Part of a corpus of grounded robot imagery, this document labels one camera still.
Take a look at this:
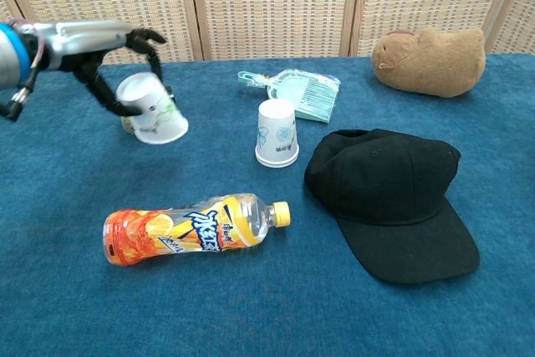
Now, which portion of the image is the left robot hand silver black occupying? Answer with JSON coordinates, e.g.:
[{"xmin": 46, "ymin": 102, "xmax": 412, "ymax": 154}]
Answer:
[{"xmin": 15, "ymin": 19, "xmax": 169, "ymax": 119}]

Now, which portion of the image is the white paper cup green flower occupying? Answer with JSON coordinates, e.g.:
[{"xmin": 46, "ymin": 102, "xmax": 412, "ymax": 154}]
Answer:
[{"xmin": 115, "ymin": 72, "xmax": 190, "ymax": 145}]

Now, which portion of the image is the white paper cup blue flower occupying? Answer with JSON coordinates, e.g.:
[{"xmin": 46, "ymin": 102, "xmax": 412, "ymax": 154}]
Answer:
[{"xmin": 255, "ymin": 99, "xmax": 301, "ymax": 165}]

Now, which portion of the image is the glass jar black lid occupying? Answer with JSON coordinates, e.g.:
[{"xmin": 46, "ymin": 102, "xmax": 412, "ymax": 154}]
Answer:
[{"xmin": 120, "ymin": 84, "xmax": 176, "ymax": 136}]

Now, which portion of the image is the orange iced tea bottle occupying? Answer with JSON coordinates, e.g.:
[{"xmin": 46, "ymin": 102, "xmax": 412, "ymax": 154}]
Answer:
[{"xmin": 102, "ymin": 192, "xmax": 292, "ymax": 267}]

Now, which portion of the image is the mint dustpan brush set packaged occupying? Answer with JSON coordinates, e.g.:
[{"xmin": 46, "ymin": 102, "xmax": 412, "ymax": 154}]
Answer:
[{"xmin": 236, "ymin": 68, "xmax": 342, "ymax": 126}]

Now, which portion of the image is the blue carpet table cover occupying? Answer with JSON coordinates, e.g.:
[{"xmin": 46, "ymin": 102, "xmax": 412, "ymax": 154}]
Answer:
[{"xmin": 0, "ymin": 54, "xmax": 535, "ymax": 357}]

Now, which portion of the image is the black baseball cap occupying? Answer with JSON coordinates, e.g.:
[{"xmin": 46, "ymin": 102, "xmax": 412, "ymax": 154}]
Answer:
[{"xmin": 303, "ymin": 128, "xmax": 482, "ymax": 286}]

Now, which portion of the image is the brown capybara plush toy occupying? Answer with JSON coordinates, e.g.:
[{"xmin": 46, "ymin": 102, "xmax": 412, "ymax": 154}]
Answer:
[{"xmin": 370, "ymin": 25, "xmax": 487, "ymax": 99}]

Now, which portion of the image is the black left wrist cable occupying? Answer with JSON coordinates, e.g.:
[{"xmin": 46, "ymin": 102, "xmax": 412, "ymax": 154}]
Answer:
[{"xmin": 0, "ymin": 38, "xmax": 46, "ymax": 123}]

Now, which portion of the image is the woven folding screen wooden frame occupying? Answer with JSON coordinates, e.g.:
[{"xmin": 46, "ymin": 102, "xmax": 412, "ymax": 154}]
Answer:
[{"xmin": 0, "ymin": 0, "xmax": 535, "ymax": 69}]

